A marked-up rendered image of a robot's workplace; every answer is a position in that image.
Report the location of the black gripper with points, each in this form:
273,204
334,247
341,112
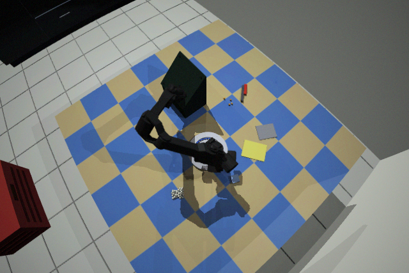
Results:
233,154

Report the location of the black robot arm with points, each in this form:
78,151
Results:
211,152

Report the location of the yellow flat rectangular pad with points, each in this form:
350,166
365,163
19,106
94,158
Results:
254,150

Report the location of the white round bead board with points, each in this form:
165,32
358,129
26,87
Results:
202,136

